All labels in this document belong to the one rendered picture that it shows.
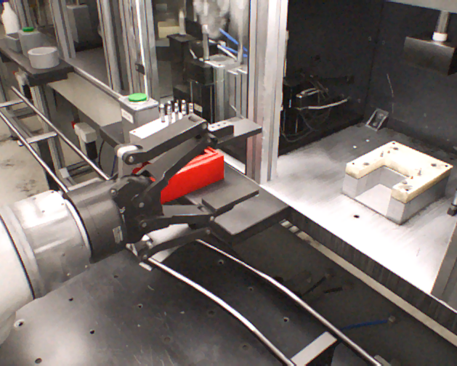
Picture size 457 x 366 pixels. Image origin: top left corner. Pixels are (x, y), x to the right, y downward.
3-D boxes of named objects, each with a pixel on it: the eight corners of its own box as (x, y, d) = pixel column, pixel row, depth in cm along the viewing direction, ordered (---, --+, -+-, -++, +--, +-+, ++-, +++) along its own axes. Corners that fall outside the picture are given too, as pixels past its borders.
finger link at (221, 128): (189, 141, 48) (188, 116, 46) (226, 128, 50) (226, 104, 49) (197, 146, 47) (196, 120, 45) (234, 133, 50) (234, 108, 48)
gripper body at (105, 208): (98, 283, 42) (179, 244, 47) (82, 213, 38) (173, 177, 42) (68, 243, 47) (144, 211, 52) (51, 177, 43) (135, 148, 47)
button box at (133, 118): (123, 144, 102) (116, 96, 95) (152, 135, 106) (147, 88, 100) (139, 157, 97) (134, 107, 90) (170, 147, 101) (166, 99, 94)
